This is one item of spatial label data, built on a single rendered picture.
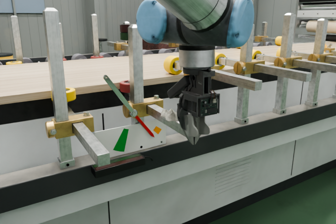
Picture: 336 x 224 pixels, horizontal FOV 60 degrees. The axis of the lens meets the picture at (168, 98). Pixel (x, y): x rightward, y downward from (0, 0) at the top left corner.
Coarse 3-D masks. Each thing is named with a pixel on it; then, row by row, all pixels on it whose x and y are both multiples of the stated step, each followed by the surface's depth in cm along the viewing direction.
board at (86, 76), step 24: (264, 48) 233; (312, 48) 233; (0, 72) 134; (24, 72) 134; (48, 72) 134; (72, 72) 134; (96, 72) 134; (120, 72) 134; (144, 72) 134; (0, 96) 95; (24, 96) 98; (48, 96) 102
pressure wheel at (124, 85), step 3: (120, 81) 113; (123, 81) 113; (126, 81) 114; (120, 84) 111; (123, 84) 110; (126, 84) 109; (129, 84) 109; (120, 87) 111; (123, 87) 110; (126, 87) 109; (129, 87) 109; (120, 90) 112; (123, 90) 110; (126, 90) 110; (129, 90) 110; (129, 93) 113
